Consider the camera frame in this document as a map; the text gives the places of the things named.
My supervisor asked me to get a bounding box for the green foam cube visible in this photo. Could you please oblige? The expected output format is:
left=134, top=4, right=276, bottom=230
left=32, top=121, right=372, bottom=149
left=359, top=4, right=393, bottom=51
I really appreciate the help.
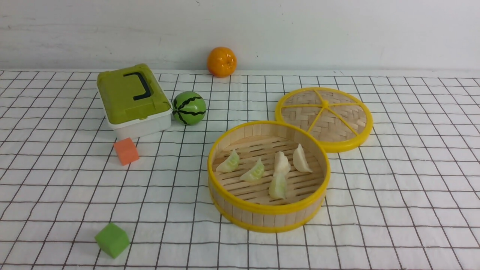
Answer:
left=94, top=222, right=130, bottom=259

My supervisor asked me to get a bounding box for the toy watermelon ball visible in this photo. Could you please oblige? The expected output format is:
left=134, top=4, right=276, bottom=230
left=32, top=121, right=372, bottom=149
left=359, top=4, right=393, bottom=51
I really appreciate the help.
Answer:
left=172, top=91, right=206, bottom=125

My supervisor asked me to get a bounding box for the green lidded white box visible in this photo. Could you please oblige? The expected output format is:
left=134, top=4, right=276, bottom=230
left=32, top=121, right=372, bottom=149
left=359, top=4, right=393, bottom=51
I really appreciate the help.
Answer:
left=97, top=63, right=173, bottom=140

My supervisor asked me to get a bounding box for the toy orange fruit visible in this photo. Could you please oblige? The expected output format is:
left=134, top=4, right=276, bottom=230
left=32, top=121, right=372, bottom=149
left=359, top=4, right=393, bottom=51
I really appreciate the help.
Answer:
left=206, top=46, right=238, bottom=78

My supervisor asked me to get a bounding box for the orange foam cube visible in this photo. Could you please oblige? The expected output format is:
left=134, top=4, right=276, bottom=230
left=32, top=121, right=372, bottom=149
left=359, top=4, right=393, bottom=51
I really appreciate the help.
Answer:
left=113, top=137, right=139, bottom=166

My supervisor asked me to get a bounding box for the checkered white tablecloth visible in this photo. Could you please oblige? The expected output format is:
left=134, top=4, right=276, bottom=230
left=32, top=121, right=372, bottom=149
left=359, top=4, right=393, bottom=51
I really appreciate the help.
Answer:
left=0, top=69, right=480, bottom=270

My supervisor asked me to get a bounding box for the woven bamboo steamer lid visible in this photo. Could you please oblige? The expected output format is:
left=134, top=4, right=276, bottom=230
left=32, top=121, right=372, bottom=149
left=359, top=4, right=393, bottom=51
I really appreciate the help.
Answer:
left=275, top=87, right=374, bottom=153

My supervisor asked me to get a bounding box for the bamboo steamer tray yellow rim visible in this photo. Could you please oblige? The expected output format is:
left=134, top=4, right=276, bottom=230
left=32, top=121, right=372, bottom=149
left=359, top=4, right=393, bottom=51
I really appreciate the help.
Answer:
left=207, top=121, right=331, bottom=233

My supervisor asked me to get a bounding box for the green dumpling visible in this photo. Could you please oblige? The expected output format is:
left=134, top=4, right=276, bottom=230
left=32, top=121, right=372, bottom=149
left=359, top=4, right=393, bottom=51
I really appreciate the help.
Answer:
left=268, top=173, right=287, bottom=199
left=216, top=149, right=240, bottom=173
left=240, top=158, right=264, bottom=183

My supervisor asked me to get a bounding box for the white dumpling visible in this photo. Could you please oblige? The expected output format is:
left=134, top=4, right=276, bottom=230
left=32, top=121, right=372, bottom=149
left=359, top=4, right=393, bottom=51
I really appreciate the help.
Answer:
left=273, top=151, right=291, bottom=176
left=293, top=144, right=313, bottom=173

